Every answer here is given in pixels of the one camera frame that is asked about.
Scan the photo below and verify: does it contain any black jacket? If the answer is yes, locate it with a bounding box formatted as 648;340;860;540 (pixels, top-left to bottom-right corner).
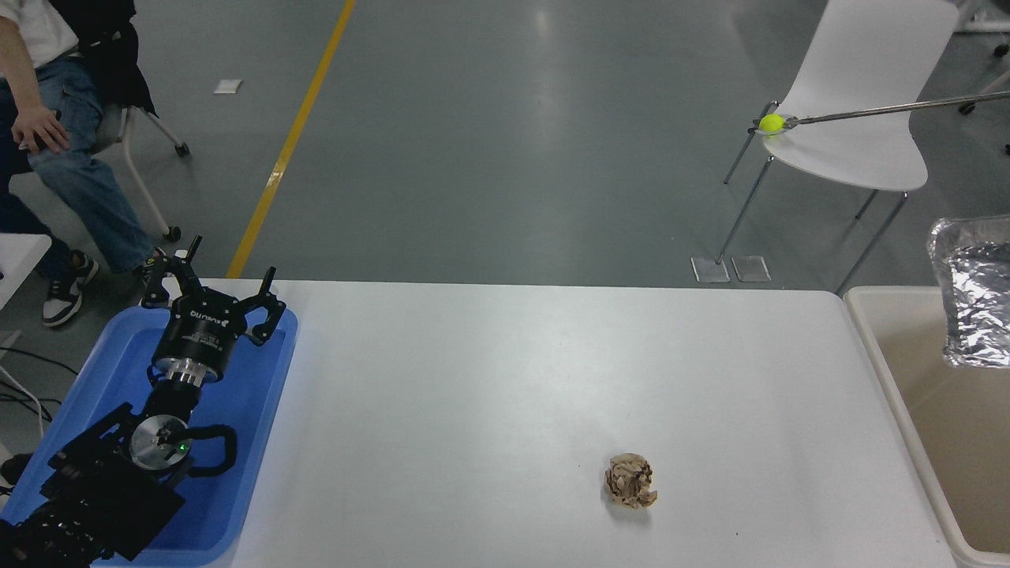
50;0;157;117

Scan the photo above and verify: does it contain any crumpled tan paper ball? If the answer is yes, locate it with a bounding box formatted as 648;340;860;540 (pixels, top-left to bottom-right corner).
604;453;659;510

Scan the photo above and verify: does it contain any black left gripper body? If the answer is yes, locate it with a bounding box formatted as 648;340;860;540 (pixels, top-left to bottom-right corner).
150;287;247;378

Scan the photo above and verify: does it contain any white wheeled chair base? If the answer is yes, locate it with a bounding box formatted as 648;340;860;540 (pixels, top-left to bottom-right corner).
955;0;1010;116

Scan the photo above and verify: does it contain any person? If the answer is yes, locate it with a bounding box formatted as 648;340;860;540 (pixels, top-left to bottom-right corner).
0;0;169;327

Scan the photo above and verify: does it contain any black floor cable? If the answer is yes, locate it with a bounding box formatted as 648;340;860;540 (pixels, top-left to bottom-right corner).
0;345;80;423

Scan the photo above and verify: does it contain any white floor cable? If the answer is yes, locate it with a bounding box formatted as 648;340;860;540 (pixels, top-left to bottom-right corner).
0;363;47;439

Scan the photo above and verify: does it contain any metal rod with yellow ball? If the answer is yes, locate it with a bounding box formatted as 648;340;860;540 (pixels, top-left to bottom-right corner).
748;90;1010;137

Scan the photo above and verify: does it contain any blue plastic tray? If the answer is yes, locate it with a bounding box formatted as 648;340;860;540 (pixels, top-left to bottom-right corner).
0;304;300;567

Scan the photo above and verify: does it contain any silver foil tray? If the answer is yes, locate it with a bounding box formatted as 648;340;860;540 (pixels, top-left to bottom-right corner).
926;215;1010;369

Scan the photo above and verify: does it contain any large pale bin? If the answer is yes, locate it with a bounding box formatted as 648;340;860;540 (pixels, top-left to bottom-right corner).
844;285;1010;568

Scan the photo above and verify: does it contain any grey wheeled chair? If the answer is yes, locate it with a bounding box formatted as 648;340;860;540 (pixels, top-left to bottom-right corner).
87;103;191;241

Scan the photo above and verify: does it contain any small white table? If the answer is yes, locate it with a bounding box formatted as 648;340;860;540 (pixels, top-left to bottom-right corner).
0;233;52;310

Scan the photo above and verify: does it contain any person's hand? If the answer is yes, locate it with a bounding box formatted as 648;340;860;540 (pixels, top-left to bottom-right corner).
11;103;72;154

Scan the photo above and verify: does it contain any white chair with metal legs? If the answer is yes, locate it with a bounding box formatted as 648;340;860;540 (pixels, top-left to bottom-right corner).
715;0;962;297

